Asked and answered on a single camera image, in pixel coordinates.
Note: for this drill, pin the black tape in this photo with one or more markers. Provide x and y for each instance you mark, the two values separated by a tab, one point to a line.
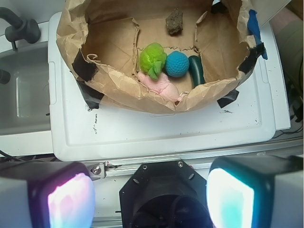
249	63
228	99
82	68
90	96

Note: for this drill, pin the pink plush bunny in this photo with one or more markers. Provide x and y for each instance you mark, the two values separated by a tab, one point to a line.
162	87

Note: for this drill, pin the white plastic bin lid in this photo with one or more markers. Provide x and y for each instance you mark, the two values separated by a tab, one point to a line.
108	132

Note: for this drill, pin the black tape right lower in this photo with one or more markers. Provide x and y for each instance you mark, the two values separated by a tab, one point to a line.
228	99

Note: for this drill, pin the brown paper bag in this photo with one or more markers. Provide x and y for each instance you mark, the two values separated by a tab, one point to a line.
112	33

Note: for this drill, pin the brown rock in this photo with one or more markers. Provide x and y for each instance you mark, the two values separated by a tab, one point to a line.
174	22

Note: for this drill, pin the blue dimpled ball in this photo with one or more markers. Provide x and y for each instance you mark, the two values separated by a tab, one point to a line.
177	64

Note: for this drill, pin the black octagonal mount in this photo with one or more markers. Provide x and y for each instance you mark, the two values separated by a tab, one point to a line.
168	194

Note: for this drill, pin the black tape left upper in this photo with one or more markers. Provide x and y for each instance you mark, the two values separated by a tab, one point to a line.
82	68

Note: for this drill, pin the green fuzzy plush toy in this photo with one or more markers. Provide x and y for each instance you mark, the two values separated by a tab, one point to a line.
152	60

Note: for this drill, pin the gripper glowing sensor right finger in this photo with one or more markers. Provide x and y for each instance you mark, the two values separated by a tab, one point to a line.
256	191

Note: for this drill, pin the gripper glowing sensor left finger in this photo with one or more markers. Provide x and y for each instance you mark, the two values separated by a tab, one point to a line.
46	194

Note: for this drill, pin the dark green cucumber toy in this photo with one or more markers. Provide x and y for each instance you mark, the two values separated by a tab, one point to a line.
196	70

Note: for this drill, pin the aluminium rail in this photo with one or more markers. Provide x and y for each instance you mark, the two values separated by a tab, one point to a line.
197	159

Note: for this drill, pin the black tape right upper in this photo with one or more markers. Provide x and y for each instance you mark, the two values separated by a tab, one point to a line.
249	63

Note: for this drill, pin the blue tape strip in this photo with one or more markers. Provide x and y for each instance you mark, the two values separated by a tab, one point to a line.
254	30

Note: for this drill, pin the black faucet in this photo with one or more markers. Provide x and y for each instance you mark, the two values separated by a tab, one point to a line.
20	28

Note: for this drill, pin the white sink basin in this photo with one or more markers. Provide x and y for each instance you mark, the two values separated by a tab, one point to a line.
24	100

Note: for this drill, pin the black tape left lower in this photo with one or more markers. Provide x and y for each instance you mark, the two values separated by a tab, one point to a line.
90	96

